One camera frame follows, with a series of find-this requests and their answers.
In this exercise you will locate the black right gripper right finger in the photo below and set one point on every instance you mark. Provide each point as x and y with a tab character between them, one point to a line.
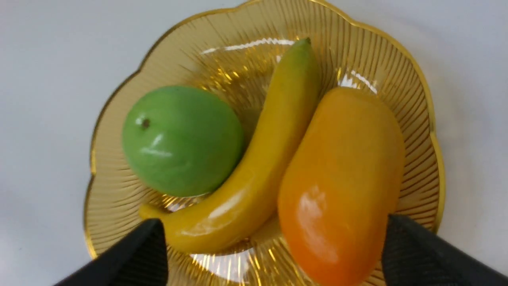
415	256

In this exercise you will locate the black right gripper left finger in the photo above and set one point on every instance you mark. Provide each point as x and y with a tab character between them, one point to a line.
138	259

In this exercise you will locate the orange yellow mango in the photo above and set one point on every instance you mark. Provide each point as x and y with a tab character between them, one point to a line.
341	186

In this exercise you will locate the amber glass fruit plate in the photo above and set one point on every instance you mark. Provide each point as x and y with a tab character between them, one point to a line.
233	53

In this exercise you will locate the yellow banana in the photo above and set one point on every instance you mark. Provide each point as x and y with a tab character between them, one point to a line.
248	198

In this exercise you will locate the green apple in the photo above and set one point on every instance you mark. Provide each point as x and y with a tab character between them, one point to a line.
182	141

